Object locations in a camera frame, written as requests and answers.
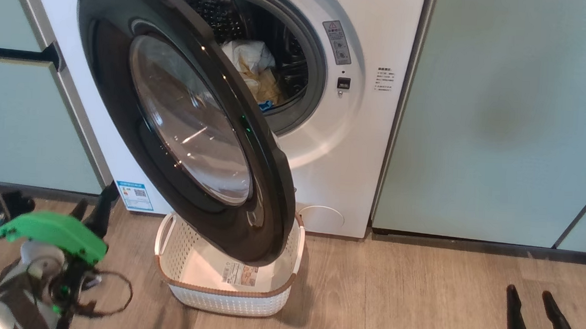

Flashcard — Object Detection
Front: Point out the pale green cabinet door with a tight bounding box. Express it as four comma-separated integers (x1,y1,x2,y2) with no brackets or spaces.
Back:
372,0,586,250
0,0,122,198

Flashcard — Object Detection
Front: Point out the grey rubber door gasket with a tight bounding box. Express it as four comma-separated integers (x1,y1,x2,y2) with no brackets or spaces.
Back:
159,0,331,139

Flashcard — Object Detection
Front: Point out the paper label sticker in basket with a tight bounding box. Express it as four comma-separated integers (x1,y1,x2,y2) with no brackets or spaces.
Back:
220,260,259,287

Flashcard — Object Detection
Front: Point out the dark grey cabinet plinth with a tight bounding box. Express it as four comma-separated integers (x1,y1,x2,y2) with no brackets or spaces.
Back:
371,228,586,265

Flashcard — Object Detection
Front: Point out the black round washing machine door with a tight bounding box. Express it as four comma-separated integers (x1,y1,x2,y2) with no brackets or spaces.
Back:
64,0,307,268

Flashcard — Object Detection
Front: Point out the thin black wire loop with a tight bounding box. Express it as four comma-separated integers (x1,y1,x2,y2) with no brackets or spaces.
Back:
62,268,135,322

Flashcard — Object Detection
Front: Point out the grey warning sticker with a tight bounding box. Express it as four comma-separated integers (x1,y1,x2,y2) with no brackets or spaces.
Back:
321,20,354,66

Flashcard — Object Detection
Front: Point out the steel washing machine drum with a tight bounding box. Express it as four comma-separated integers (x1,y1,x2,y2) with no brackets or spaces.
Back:
178,0,313,121

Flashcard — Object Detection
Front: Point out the white perforated laundry basket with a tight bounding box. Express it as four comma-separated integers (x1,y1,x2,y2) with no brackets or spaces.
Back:
151,205,307,320

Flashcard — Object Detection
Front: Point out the blue white energy label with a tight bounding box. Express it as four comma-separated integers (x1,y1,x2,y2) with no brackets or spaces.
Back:
114,179,155,213

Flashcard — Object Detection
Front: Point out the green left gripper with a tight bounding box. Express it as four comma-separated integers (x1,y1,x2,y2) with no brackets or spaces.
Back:
0,176,121,321

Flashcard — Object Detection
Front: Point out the yellow garment with blue trim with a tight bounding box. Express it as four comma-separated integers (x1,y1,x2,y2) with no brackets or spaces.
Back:
217,38,287,113

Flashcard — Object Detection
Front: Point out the white washing machine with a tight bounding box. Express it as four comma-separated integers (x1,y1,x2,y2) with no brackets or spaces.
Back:
14,0,427,241

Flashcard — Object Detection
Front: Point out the round white filter cover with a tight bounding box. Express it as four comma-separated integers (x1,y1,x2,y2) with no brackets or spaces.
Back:
297,204,346,234

